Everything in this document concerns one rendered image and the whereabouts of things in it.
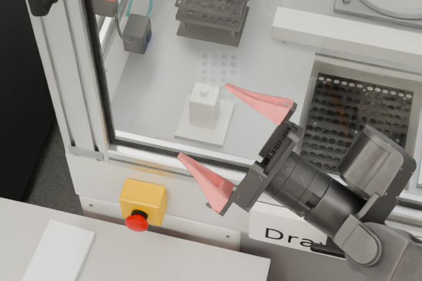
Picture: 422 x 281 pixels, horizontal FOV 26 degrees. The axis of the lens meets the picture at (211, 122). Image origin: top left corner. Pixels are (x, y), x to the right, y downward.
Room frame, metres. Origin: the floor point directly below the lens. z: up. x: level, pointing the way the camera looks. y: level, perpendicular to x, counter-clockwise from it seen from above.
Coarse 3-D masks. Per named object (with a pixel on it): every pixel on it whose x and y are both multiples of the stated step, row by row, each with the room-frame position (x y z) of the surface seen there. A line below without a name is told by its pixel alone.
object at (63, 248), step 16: (48, 224) 0.73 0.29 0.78; (64, 224) 0.73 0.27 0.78; (48, 240) 0.70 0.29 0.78; (64, 240) 0.70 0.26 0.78; (80, 240) 0.70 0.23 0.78; (48, 256) 0.67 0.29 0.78; (64, 256) 0.67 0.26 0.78; (80, 256) 0.67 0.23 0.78; (32, 272) 0.64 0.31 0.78; (48, 272) 0.64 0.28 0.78; (64, 272) 0.64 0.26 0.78
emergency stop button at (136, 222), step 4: (128, 216) 0.69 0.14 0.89; (132, 216) 0.69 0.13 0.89; (136, 216) 0.69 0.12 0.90; (140, 216) 0.69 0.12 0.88; (128, 220) 0.68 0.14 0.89; (132, 220) 0.68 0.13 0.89; (136, 220) 0.68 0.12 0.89; (140, 220) 0.68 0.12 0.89; (144, 220) 0.68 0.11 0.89; (128, 224) 0.68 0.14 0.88; (132, 224) 0.68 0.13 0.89; (136, 224) 0.68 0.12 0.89; (140, 224) 0.68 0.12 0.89; (144, 224) 0.68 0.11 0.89; (132, 228) 0.68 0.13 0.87; (136, 228) 0.68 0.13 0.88; (140, 228) 0.67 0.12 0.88; (144, 228) 0.67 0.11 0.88
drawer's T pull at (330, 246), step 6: (330, 240) 0.64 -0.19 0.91; (312, 246) 0.63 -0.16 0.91; (318, 246) 0.63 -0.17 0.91; (324, 246) 0.63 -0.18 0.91; (330, 246) 0.63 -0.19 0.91; (336, 246) 0.63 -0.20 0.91; (318, 252) 0.62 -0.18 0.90; (324, 252) 0.62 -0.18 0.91; (330, 252) 0.62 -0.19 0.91; (336, 252) 0.62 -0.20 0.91; (342, 252) 0.62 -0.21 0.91
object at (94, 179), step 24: (72, 168) 0.78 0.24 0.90; (96, 168) 0.77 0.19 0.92; (120, 168) 0.76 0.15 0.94; (96, 192) 0.77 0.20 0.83; (120, 192) 0.76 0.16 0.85; (168, 192) 0.74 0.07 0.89; (192, 192) 0.73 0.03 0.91; (192, 216) 0.73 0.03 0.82; (216, 216) 0.72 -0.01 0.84; (240, 216) 0.71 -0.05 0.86
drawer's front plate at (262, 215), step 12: (264, 204) 0.69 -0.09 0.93; (252, 216) 0.68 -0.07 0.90; (264, 216) 0.68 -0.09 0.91; (276, 216) 0.67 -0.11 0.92; (288, 216) 0.67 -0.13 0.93; (252, 228) 0.68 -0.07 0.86; (264, 228) 0.68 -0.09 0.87; (276, 228) 0.67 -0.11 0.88; (288, 228) 0.67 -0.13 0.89; (300, 228) 0.66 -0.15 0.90; (312, 228) 0.66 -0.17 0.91; (264, 240) 0.68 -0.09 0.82; (276, 240) 0.67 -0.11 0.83; (300, 240) 0.66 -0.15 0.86; (312, 240) 0.66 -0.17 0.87; (324, 240) 0.65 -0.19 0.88; (312, 252) 0.66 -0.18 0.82
